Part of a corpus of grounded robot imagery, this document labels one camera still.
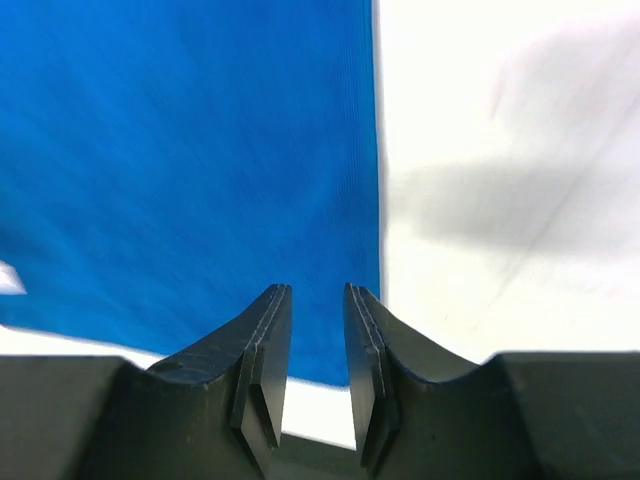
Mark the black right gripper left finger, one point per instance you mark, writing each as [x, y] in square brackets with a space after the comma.
[211, 411]

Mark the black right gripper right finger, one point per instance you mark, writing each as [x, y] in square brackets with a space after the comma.
[422, 412]

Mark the blue towel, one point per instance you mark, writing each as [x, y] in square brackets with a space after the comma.
[163, 162]

